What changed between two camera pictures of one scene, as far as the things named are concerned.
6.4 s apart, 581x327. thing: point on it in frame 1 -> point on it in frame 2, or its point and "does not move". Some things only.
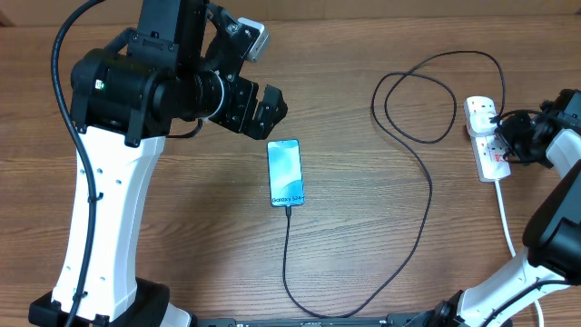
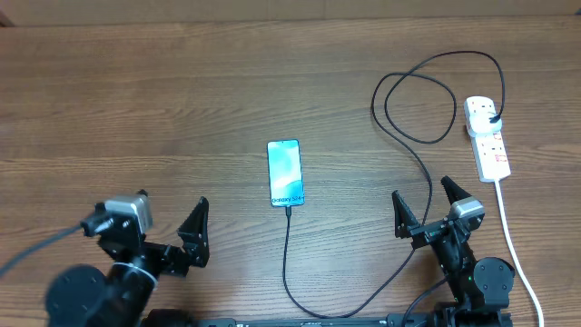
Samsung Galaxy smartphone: x=285 y=173 does not move
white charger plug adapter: x=480 y=123 does not move
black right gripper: x=505 y=127 -> x=406 y=223
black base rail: x=401 y=320 does not move
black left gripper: x=241 y=121 -> x=195 y=242
